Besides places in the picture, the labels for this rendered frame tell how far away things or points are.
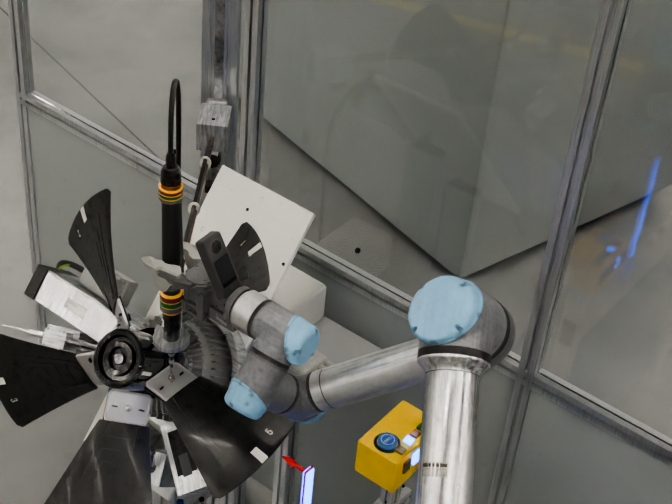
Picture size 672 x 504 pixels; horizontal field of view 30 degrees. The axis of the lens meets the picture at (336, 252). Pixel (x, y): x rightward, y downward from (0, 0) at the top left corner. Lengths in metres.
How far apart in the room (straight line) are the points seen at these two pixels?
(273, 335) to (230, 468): 0.35
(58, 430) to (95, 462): 1.52
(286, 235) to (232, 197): 0.16
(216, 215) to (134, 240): 0.91
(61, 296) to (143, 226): 0.81
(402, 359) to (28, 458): 2.05
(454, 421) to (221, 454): 0.62
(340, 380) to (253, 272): 0.33
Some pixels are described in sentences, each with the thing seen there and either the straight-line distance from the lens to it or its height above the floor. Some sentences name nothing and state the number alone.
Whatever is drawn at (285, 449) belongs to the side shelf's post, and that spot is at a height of 0.49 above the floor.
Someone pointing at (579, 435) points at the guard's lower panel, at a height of 0.90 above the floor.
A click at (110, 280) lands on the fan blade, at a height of 1.29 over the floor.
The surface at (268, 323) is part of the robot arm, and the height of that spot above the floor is 1.51.
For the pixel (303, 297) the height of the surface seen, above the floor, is 0.97.
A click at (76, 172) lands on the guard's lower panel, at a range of 3.71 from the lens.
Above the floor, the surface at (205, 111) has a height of 1.42.
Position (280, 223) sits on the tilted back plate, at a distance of 2.68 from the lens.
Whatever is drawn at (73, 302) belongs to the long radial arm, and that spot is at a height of 1.12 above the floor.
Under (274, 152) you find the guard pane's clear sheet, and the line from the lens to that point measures 3.08.
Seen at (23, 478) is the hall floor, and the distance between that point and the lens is 3.95.
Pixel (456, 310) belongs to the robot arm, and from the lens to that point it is 1.93.
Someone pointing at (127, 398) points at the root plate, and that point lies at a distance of 2.55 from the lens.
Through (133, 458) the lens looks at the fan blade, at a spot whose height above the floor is 1.04.
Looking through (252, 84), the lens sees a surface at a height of 1.39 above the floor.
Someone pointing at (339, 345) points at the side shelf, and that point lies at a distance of 3.08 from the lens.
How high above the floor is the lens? 2.93
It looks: 38 degrees down
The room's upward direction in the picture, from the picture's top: 6 degrees clockwise
